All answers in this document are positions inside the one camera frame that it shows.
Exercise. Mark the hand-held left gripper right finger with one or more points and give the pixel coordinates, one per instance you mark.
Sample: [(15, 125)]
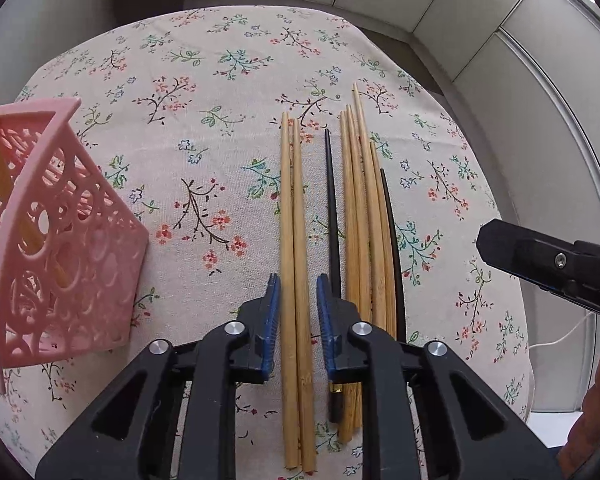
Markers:
[(324, 320)]

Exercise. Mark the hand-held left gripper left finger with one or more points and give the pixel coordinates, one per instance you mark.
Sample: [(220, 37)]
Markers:
[(274, 320)]

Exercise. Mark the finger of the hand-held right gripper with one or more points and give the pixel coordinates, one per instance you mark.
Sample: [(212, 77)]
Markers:
[(525, 255)]

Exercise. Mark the black chopstick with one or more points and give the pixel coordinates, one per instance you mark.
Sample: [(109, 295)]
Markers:
[(392, 240), (332, 220)]

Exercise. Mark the pink lattice utensil holder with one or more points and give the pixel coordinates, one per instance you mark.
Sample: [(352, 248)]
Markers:
[(60, 110)]

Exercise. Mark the person's right forearm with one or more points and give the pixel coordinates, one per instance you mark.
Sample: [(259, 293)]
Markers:
[(597, 400)]

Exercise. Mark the floral tablecloth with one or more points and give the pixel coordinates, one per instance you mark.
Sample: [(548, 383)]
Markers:
[(205, 85)]

